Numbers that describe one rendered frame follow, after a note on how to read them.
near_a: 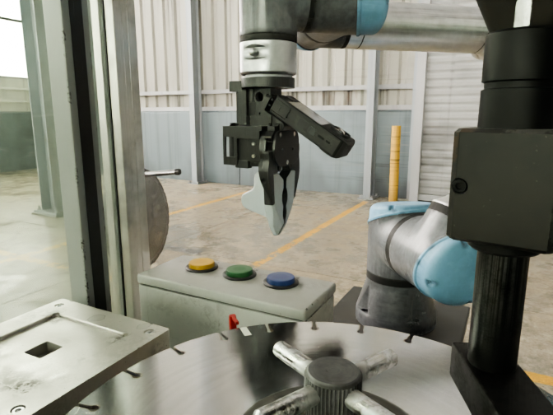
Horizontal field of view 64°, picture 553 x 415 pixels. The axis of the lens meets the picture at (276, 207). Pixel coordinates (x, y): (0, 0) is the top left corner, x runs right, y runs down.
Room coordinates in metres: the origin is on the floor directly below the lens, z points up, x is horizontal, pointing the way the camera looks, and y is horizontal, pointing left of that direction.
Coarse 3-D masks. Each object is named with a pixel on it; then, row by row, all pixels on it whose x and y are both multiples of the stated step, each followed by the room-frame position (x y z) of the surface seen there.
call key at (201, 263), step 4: (192, 260) 0.67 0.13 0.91; (196, 260) 0.67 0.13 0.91; (200, 260) 0.67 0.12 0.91; (204, 260) 0.67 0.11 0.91; (208, 260) 0.67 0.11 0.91; (212, 260) 0.67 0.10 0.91; (188, 264) 0.66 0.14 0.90; (192, 264) 0.65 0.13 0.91; (196, 264) 0.65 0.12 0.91; (200, 264) 0.65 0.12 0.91; (204, 264) 0.65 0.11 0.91; (208, 264) 0.65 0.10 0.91; (212, 264) 0.66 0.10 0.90; (192, 268) 0.65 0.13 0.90; (196, 268) 0.65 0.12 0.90; (200, 268) 0.65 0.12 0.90; (204, 268) 0.65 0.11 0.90; (208, 268) 0.65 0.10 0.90
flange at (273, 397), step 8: (280, 392) 0.26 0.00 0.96; (288, 392) 0.26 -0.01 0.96; (368, 392) 0.26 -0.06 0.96; (264, 400) 0.25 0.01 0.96; (272, 400) 0.25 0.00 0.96; (376, 400) 0.25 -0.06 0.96; (384, 400) 0.25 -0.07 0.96; (256, 408) 0.24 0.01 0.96; (392, 408) 0.24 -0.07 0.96; (400, 408) 0.24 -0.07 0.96
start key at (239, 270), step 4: (236, 264) 0.65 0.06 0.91; (240, 264) 0.65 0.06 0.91; (228, 268) 0.63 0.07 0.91; (232, 268) 0.63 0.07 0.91; (236, 268) 0.63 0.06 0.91; (240, 268) 0.63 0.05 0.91; (244, 268) 0.63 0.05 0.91; (248, 268) 0.63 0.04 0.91; (252, 268) 0.64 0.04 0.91; (228, 272) 0.62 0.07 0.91; (232, 272) 0.62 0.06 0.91; (236, 272) 0.62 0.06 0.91; (240, 272) 0.62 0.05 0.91; (244, 272) 0.62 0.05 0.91; (248, 272) 0.62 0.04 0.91; (252, 272) 0.63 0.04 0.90; (232, 276) 0.62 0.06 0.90; (236, 276) 0.62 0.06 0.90; (240, 276) 0.62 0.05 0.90; (244, 276) 0.62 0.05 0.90; (248, 276) 0.62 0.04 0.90
